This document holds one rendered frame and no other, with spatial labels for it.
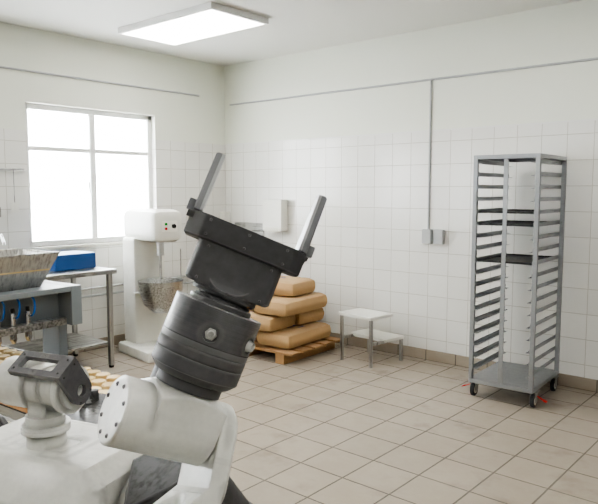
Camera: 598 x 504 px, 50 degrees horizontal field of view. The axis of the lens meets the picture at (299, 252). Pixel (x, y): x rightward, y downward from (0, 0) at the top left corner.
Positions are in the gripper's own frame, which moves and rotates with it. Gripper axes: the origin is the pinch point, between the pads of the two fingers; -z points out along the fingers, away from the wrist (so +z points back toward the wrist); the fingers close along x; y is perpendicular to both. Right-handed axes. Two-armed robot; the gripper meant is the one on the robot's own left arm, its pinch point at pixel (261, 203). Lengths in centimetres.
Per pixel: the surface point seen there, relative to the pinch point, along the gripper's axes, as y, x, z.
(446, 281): 492, -200, -66
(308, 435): 348, -97, 79
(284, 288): 537, -71, -8
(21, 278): 196, 67, 35
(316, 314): 565, -113, 4
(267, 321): 526, -66, 26
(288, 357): 521, -95, 50
